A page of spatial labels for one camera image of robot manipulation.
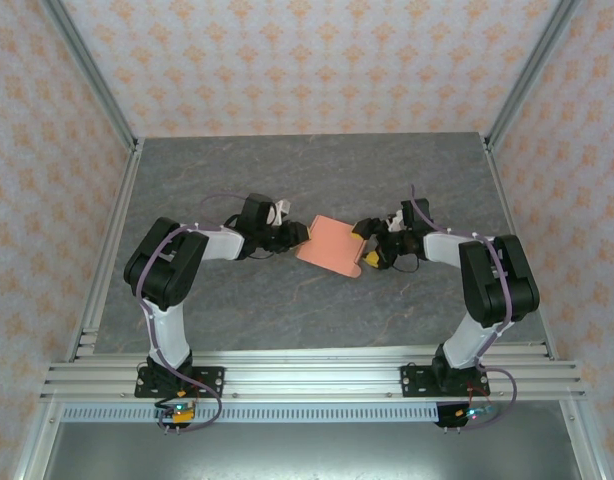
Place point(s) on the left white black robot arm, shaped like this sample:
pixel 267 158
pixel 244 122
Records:
pixel 167 265

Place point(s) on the aluminium table side rail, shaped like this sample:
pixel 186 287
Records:
pixel 112 225
pixel 507 200

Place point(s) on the aluminium frame post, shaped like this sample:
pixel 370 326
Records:
pixel 532 65
pixel 87 65

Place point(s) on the aluminium mounting rail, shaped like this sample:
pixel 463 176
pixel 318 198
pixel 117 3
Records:
pixel 312 375

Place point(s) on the grey metal sheet panel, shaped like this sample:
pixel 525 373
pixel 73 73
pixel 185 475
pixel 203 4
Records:
pixel 307 450

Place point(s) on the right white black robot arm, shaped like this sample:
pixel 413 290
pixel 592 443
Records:
pixel 497 280

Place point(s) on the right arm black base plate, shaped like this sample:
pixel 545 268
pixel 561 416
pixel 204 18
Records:
pixel 412 382

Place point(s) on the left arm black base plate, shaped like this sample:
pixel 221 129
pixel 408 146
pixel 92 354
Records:
pixel 212 380

